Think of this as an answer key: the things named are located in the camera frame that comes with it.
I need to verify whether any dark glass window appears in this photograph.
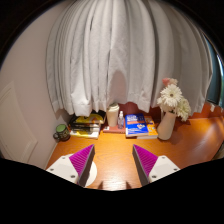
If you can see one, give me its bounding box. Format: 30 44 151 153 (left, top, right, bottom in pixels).
203 36 224 108

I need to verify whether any white curtain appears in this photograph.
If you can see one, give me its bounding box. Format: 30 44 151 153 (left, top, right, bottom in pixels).
45 0 214 117

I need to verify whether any blue book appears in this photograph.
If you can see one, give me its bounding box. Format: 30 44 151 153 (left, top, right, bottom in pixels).
124 113 150 138

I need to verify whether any small clear spray bottle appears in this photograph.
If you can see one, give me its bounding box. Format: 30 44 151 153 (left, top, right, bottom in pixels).
117 110 125 130

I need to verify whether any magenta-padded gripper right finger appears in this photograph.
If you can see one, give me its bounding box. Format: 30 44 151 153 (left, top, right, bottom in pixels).
132 143 182 187

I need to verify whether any yellow and black book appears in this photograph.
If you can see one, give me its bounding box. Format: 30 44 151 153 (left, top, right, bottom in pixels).
71 113 105 126

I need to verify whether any red book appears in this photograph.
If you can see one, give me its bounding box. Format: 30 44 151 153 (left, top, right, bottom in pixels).
102 122 127 134

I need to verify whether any beige lidded tumbler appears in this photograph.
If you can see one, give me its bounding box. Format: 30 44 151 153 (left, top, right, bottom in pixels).
105 102 120 128

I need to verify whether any dark mug green inside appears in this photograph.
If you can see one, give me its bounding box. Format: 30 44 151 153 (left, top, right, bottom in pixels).
53 123 71 142

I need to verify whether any white ceramic jug vase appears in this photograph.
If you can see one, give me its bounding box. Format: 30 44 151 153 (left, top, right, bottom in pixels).
156 110 177 141

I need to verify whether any round white mouse pad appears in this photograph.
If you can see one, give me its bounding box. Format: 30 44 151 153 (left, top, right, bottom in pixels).
63 153 98 188

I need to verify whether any yellow orange book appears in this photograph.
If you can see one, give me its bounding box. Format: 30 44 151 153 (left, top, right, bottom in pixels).
136 115 159 140

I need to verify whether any yellow and white book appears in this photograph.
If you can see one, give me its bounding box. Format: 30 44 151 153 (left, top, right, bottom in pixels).
69 130 100 140

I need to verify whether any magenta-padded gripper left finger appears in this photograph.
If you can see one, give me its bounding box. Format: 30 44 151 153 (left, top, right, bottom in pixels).
45 143 96 188

